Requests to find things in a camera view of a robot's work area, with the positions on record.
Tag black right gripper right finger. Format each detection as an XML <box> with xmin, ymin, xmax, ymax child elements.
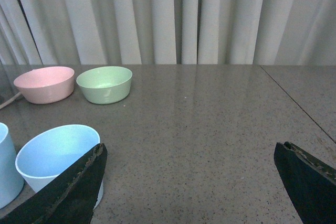
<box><xmin>274</xmin><ymin>142</ymin><xmax>335</xmax><ymax>223</ymax></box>

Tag light blue plastic cup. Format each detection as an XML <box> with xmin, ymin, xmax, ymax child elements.
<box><xmin>15</xmin><ymin>124</ymin><xmax>100</xmax><ymax>193</ymax></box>

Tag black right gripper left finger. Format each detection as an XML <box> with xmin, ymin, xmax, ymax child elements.
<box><xmin>1</xmin><ymin>143</ymin><xmax>108</xmax><ymax>223</ymax></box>

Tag white pleated curtain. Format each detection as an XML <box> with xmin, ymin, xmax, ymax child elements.
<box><xmin>1</xmin><ymin>0</ymin><xmax>335</xmax><ymax>65</ymax></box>

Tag green plastic bowl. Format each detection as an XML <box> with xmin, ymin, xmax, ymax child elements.
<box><xmin>76</xmin><ymin>66</ymin><xmax>133</xmax><ymax>105</ymax></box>

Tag pink plastic bowl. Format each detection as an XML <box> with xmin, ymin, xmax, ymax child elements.
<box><xmin>14</xmin><ymin>66</ymin><xmax>75</xmax><ymax>104</ymax></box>

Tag white power cable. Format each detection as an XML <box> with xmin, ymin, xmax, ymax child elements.
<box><xmin>0</xmin><ymin>92</ymin><xmax>23</xmax><ymax>110</ymax></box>

